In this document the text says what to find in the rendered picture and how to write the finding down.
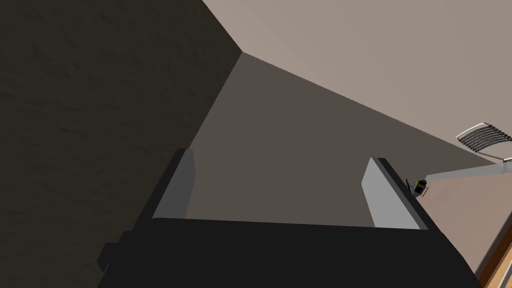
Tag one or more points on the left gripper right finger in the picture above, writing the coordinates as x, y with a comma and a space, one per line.
390, 200

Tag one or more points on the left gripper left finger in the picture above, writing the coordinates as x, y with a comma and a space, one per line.
176, 188

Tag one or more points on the white slatted dish rack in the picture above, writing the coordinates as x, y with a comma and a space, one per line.
482, 138

